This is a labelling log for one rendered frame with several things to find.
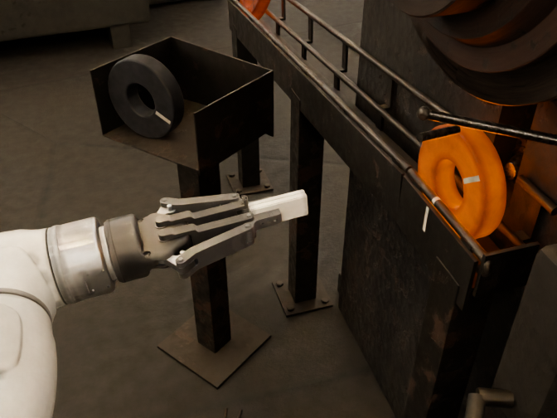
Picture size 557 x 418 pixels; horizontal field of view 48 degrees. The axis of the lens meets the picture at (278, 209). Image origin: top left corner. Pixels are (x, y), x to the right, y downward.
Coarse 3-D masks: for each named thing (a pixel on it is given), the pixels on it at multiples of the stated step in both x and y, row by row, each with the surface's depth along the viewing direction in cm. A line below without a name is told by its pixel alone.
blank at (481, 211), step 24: (432, 144) 82; (456, 144) 77; (480, 144) 75; (432, 168) 84; (480, 168) 73; (456, 192) 84; (480, 192) 74; (504, 192) 74; (456, 216) 80; (480, 216) 75
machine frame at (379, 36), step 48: (384, 0) 106; (384, 48) 110; (384, 96) 113; (432, 96) 96; (528, 144) 76; (384, 240) 125; (384, 288) 130; (384, 336) 135; (384, 384) 140; (480, 384) 98
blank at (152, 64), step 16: (128, 64) 109; (144, 64) 108; (160, 64) 109; (112, 80) 114; (128, 80) 112; (144, 80) 110; (160, 80) 108; (176, 80) 110; (112, 96) 116; (128, 96) 115; (160, 96) 110; (176, 96) 110; (128, 112) 116; (144, 112) 116; (160, 112) 112; (176, 112) 111; (144, 128) 116; (160, 128) 114
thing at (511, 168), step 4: (516, 156) 82; (520, 156) 82; (512, 160) 82; (516, 160) 82; (520, 160) 82; (508, 164) 83; (512, 164) 82; (516, 164) 82; (520, 164) 81; (504, 168) 84; (508, 168) 83; (512, 168) 82; (516, 168) 82; (508, 172) 83; (512, 172) 82; (516, 172) 82; (508, 176) 83; (512, 176) 82; (516, 176) 82; (512, 180) 83
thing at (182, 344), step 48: (144, 48) 120; (192, 48) 122; (96, 96) 115; (144, 96) 125; (192, 96) 129; (240, 96) 107; (144, 144) 115; (192, 144) 114; (240, 144) 112; (192, 192) 123; (192, 288) 142; (192, 336) 155; (240, 336) 155
